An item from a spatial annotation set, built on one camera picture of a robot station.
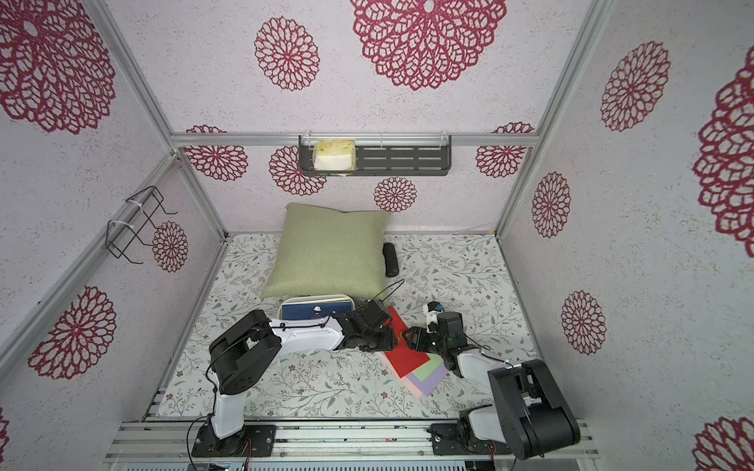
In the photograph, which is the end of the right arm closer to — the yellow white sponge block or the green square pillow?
the green square pillow

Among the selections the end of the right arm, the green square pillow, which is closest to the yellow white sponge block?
the green square pillow

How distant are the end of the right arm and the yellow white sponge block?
0.54m

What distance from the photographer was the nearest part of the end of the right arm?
690 mm

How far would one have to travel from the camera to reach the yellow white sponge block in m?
0.92
